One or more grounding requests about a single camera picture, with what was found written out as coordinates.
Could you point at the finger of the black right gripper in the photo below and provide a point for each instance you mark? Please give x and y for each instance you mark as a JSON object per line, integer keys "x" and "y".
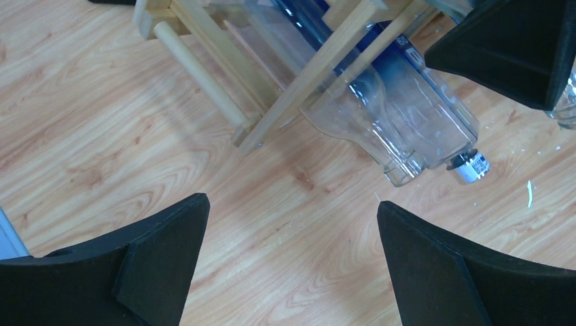
{"x": 523, "y": 50}

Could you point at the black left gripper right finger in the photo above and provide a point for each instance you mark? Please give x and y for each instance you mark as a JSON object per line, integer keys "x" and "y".
{"x": 441, "y": 278}

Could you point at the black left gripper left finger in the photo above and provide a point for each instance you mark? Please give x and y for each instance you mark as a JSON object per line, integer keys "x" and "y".
{"x": 139, "y": 274}

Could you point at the dark brown wine bottle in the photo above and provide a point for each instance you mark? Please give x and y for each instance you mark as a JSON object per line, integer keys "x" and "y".
{"x": 564, "y": 111}

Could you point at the blue labelled clear bottle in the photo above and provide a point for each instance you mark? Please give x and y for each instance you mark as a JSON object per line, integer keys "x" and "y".
{"x": 438, "y": 125}

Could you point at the clear glass bottle left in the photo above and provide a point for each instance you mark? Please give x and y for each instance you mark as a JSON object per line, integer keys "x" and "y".
{"x": 351, "y": 102}

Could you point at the wooden lattice wine rack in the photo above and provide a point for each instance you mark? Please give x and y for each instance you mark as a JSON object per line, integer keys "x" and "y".
{"x": 167, "y": 21}

